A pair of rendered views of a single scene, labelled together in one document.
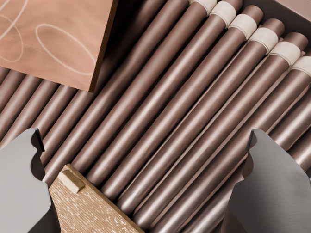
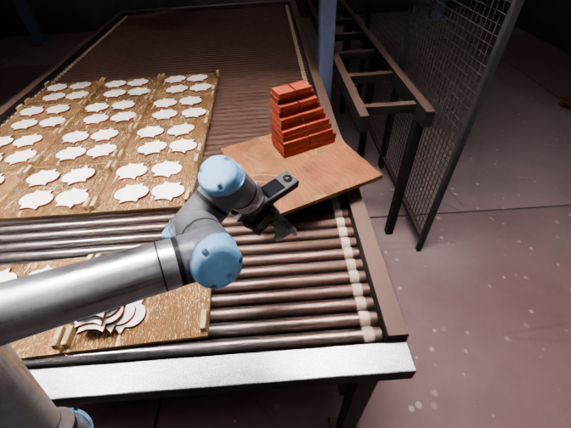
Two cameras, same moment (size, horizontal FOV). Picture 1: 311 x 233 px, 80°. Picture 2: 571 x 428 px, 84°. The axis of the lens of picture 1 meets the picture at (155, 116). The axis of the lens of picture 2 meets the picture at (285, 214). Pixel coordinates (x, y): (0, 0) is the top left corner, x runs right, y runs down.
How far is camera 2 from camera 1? 0.78 m
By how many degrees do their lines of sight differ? 35
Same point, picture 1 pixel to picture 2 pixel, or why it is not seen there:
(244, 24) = (349, 261)
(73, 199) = not seen: hidden behind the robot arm
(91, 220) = not seen: hidden behind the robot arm
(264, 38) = (352, 273)
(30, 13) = not seen: hidden behind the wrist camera
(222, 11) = (346, 250)
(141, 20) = (312, 225)
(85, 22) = (288, 201)
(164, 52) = (308, 243)
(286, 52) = (355, 285)
